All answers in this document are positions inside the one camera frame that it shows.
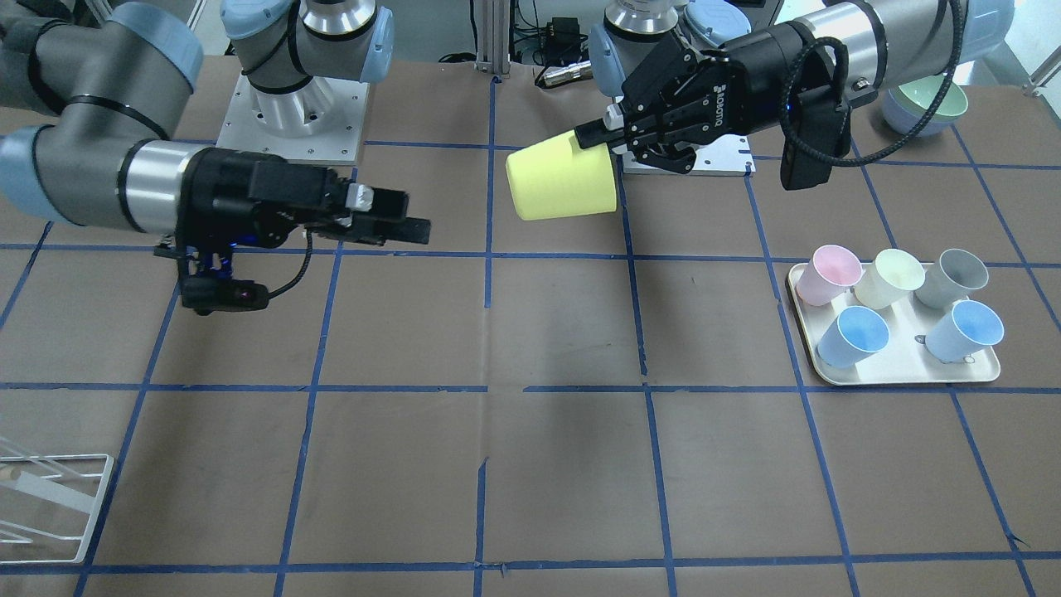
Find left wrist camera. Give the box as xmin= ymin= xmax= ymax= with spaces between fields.
xmin=779 ymin=84 xmax=856 ymax=192

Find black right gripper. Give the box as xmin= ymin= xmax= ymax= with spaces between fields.
xmin=155 ymin=148 xmax=432 ymax=254

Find blue-grey bowl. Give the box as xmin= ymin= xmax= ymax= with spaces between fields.
xmin=880 ymin=88 xmax=956 ymax=138

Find green bowl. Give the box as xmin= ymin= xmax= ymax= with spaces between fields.
xmin=889 ymin=75 xmax=969 ymax=124

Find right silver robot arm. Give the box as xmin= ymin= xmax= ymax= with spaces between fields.
xmin=2 ymin=1 xmax=431 ymax=258

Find grey plastic cup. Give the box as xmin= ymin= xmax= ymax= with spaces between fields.
xmin=914 ymin=248 xmax=990 ymax=309

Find pink plastic cup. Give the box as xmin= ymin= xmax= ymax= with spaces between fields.
xmin=796 ymin=243 xmax=864 ymax=308

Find light blue cup front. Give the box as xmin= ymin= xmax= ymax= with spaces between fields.
xmin=817 ymin=305 xmax=890 ymax=369
xmin=924 ymin=299 xmax=1005 ymax=363

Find white wire cup rack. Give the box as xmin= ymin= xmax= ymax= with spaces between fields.
xmin=1 ymin=454 xmax=114 ymax=568

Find pale yellow plastic cup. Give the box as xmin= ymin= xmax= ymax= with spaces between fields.
xmin=854 ymin=248 xmax=926 ymax=310

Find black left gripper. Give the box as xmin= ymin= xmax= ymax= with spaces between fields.
xmin=574 ymin=22 xmax=811 ymax=174

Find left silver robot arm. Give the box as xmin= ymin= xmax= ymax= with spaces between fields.
xmin=571 ymin=1 xmax=1015 ymax=190

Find cream plastic tray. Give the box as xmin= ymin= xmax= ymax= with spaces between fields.
xmin=786 ymin=262 xmax=1001 ymax=386

